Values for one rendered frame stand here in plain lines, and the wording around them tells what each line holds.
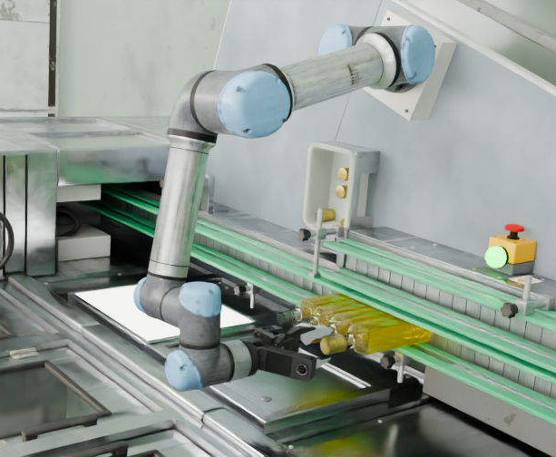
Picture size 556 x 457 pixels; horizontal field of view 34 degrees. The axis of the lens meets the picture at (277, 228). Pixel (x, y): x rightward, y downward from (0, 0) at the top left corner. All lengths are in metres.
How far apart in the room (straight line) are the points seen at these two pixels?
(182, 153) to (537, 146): 0.74
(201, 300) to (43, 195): 1.15
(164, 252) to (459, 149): 0.74
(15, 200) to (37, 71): 3.01
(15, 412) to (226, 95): 0.78
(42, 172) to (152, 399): 0.97
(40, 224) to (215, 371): 1.15
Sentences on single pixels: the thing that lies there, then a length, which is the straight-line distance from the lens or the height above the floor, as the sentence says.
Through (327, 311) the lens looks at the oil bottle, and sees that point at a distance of 1.96.
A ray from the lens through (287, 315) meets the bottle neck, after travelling 1.97.
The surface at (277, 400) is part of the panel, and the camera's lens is 1.89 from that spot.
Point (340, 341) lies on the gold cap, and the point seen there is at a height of 1.13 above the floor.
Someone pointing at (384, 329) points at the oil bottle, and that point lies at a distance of 1.90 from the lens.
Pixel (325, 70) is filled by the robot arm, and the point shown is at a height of 1.20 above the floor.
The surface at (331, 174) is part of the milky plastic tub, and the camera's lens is 2.37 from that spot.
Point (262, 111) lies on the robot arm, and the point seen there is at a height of 1.37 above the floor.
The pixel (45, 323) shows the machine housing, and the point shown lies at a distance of 2.36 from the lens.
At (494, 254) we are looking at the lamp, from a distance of 1.90.
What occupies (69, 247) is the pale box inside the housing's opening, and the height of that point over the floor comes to 1.14.
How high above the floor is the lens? 2.32
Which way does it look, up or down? 37 degrees down
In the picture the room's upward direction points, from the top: 96 degrees counter-clockwise
